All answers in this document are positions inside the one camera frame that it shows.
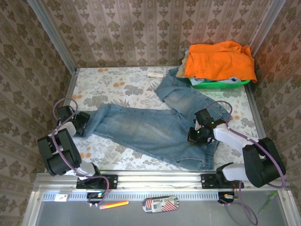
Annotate blue denim trousers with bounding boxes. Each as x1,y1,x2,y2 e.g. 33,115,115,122
82,67,232,170

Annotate orange trousers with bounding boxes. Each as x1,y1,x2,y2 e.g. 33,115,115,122
184,41,257,83

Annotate floral table cloth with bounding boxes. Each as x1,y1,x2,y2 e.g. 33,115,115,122
57,66,261,172

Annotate green plastic basket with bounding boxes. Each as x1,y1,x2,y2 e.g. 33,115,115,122
189,79,252,90

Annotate light blue garment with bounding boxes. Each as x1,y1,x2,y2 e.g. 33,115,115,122
190,76,242,86

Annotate tan garment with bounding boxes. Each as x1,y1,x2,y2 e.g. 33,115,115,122
176,50,192,78

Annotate black controller board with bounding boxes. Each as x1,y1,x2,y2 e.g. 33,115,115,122
87,192,106,204
218,192,236,204

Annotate striped flag-pattern pouch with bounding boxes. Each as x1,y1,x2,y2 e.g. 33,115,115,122
142,195,180,214

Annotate grey metal shelf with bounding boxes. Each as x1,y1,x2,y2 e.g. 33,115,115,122
22,190,297,226

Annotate orange marker pen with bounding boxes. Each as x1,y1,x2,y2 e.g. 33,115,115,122
99,200,129,210

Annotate green pen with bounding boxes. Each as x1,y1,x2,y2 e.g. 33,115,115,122
258,190,278,215

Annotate aluminium table side rail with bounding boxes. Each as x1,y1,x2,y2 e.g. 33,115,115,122
244,83,278,171
44,68,79,174

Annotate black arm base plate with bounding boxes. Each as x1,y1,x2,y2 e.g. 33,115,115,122
76,174,118,190
201,173,245,190

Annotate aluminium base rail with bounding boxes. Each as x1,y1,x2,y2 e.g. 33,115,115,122
32,171,289,191

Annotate grey slotted cable duct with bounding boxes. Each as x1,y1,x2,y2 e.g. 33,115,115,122
42,192,222,202

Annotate aluminium corner post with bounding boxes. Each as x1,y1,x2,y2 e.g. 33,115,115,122
27,0,78,73
249,0,286,57

